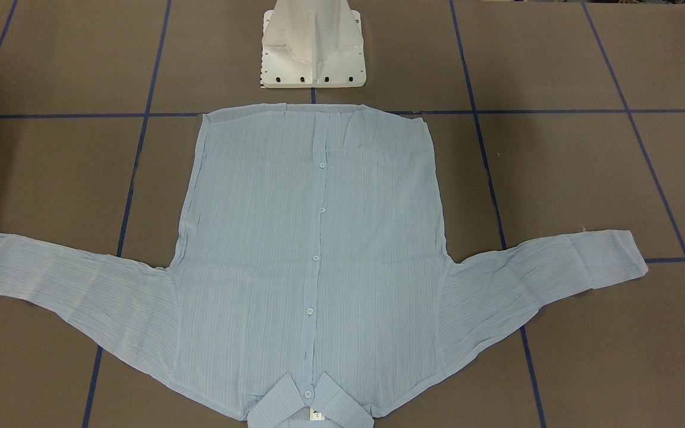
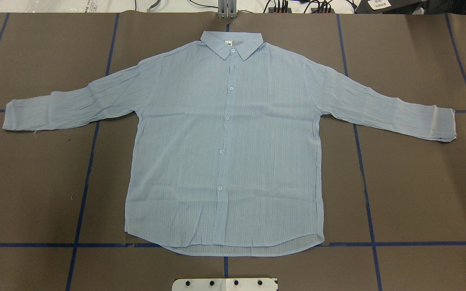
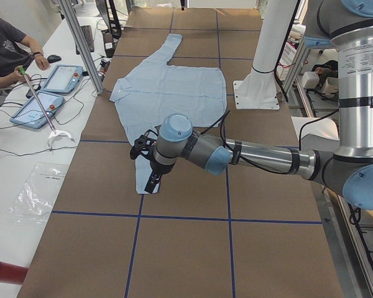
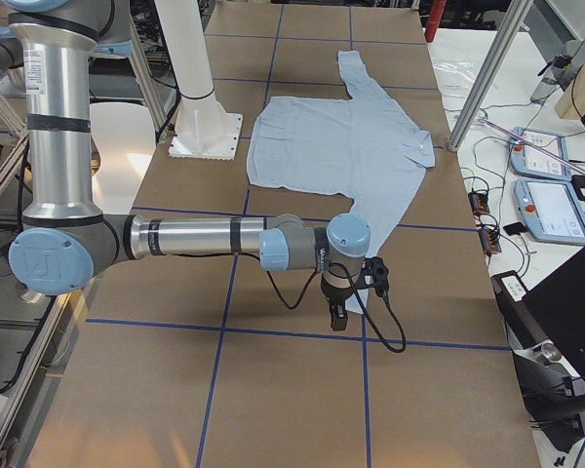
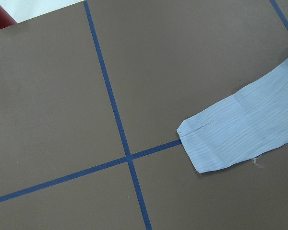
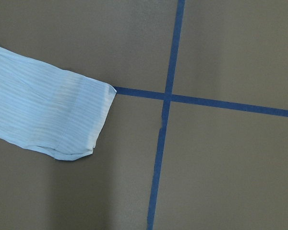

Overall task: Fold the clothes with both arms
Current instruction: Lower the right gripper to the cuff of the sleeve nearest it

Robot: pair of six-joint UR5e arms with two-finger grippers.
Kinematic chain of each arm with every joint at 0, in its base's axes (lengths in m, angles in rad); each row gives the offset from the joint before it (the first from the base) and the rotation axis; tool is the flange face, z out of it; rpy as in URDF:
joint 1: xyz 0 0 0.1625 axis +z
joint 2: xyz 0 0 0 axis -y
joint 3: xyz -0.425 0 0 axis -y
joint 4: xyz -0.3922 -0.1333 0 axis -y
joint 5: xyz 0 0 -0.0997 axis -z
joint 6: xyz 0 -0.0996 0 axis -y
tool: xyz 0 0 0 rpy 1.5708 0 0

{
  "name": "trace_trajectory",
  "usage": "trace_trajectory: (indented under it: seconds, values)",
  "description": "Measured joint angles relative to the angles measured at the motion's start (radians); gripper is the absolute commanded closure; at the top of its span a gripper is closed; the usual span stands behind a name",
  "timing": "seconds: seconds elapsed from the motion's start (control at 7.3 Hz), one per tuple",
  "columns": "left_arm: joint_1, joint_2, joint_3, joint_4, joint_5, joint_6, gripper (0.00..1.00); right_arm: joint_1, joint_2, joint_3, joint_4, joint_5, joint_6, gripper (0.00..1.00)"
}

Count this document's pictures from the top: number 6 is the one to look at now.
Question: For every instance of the light blue striped shirt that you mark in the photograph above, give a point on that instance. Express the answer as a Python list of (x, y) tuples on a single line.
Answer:
[(50, 110)]

